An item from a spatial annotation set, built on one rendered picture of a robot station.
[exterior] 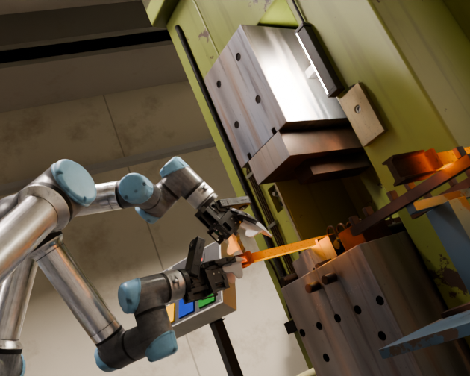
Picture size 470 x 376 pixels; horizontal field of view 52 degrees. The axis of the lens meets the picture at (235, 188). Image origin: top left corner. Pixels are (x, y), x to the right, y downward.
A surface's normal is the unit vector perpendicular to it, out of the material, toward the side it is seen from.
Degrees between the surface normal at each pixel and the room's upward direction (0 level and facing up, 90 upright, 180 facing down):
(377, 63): 90
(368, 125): 90
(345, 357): 90
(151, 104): 90
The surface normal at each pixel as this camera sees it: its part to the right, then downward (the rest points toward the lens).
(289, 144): 0.47, -0.47
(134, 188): -0.19, -0.26
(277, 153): -0.80, 0.12
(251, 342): 0.25, -0.42
